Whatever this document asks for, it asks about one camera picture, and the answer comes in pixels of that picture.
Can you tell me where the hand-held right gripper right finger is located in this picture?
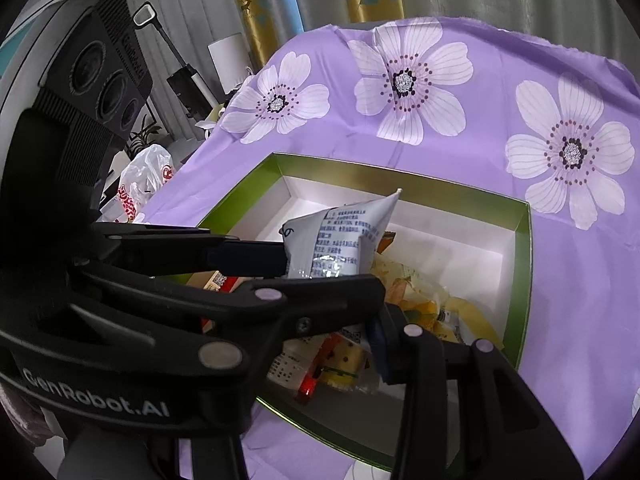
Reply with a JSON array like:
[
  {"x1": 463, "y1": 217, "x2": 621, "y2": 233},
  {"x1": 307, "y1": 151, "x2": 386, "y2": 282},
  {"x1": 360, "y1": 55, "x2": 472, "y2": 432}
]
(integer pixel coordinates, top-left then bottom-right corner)
[{"x1": 365, "y1": 302, "x2": 586, "y2": 480}]

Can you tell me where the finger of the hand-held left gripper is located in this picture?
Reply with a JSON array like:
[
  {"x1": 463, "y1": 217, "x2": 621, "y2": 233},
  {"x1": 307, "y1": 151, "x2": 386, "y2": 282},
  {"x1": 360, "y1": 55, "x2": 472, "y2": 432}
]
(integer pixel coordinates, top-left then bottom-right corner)
[
  {"x1": 90, "y1": 222, "x2": 288, "y2": 281},
  {"x1": 75, "y1": 265, "x2": 387, "y2": 382}
]

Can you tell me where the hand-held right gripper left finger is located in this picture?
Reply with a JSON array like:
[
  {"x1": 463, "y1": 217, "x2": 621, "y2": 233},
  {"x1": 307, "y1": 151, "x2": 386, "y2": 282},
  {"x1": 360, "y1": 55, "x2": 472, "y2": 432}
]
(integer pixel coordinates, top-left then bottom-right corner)
[{"x1": 150, "y1": 432, "x2": 248, "y2": 480}]

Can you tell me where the yellow green snack packet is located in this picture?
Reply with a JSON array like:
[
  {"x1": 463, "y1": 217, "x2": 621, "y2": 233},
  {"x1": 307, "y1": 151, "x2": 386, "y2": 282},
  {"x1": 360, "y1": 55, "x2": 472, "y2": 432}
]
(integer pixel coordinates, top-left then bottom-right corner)
[{"x1": 317, "y1": 327, "x2": 373, "y2": 388}]

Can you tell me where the small pale orange snack packet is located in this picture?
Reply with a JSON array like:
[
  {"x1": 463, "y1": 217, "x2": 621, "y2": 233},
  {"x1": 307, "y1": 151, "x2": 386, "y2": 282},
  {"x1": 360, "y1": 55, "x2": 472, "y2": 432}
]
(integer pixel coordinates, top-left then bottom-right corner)
[{"x1": 189, "y1": 269, "x2": 241, "y2": 293}]

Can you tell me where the white snack packet red edge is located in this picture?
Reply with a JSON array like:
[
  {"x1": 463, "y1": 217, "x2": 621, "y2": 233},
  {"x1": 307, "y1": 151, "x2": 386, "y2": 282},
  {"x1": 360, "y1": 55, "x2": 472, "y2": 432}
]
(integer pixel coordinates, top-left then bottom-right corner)
[{"x1": 265, "y1": 335, "x2": 341, "y2": 403}]

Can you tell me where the large yellow snack packet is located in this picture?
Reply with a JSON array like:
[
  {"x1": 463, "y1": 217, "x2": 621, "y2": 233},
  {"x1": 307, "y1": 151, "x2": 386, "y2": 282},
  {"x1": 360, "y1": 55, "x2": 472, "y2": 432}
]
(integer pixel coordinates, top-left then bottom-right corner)
[{"x1": 372, "y1": 255, "x2": 506, "y2": 348}]

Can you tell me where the white nut snack packet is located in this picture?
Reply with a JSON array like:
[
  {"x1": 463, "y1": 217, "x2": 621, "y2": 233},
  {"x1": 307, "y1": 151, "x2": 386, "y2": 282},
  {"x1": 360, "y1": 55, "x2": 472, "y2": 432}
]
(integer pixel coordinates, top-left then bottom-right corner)
[{"x1": 278, "y1": 188, "x2": 404, "y2": 281}]

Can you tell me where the green cardboard box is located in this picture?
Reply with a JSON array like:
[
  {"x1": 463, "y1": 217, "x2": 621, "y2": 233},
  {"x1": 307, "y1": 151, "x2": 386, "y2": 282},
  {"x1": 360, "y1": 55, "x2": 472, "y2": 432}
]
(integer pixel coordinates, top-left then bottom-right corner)
[{"x1": 195, "y1": 152, "x2": 533, "y2": 473}]

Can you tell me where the white red plastic bag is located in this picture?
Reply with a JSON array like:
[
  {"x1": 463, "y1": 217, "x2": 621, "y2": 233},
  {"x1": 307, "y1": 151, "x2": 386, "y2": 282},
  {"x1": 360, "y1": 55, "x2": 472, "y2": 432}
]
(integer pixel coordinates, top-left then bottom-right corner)
[{"x1": 95, "y1": 144, "x2": 175, "y2": 223}]

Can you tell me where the green potted plant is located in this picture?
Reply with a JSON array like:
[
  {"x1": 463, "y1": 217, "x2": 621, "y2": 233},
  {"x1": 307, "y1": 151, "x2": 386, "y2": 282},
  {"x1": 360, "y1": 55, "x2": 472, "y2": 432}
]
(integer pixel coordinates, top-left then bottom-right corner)
[{"x1": 125, "y1": 112, "x2": 163, "y2": 161}]

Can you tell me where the black upright vacuum cleaner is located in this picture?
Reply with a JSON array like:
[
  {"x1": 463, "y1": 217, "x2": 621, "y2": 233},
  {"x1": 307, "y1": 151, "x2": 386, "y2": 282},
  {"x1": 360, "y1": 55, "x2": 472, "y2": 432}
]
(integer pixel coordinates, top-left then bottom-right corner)
[{"x1": 134, "y1": 2, "x2": 213, "y2": 121}]

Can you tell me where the purple floral cloth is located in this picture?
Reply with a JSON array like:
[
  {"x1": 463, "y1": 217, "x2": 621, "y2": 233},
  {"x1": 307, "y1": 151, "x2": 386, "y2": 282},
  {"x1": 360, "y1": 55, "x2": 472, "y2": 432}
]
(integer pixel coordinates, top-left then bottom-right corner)
[{"x1": 142, "y1": 16, "x2": 640, "y2": 480}]

